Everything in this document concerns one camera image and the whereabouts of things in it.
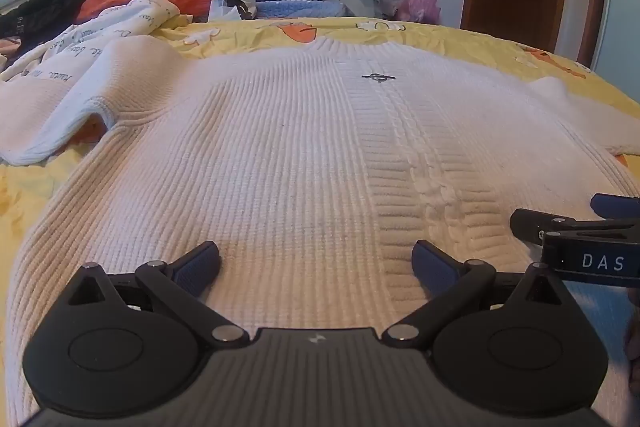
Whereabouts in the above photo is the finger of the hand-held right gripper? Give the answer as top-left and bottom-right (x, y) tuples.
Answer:
(590, 193), (640, 221)
(510, 208), (640, 254)

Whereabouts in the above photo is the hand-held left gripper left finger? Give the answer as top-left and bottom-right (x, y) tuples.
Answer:
(67, 241), (251, 348)

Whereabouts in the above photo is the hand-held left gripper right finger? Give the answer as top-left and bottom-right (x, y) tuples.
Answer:
(382, 241), (571, 348)

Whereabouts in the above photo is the white knit sweater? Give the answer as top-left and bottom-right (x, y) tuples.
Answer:
(0, 34), (640, 427)

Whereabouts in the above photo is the person's right hand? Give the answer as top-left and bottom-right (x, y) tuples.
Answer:
(625, 289), (640, 400)

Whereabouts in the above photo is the yellow carrot print blanket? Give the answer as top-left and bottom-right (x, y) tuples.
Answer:
(0, 16), (640, 427)

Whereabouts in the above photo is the pink plastic bag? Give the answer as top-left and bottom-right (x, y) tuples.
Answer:
(395, 0), (442, 25)

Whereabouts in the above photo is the white script print quilt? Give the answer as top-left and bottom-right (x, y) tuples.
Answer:
(0, 0), (181, 82)

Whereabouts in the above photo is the black and white plastic bag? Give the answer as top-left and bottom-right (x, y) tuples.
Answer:
(207, 0), (258, 22)

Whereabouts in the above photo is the light blue knit garment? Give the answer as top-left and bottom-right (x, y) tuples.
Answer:
(255, 0), (346, 20)

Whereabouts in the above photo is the black garment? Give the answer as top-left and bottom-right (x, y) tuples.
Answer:
(0, 0), (98, 58)

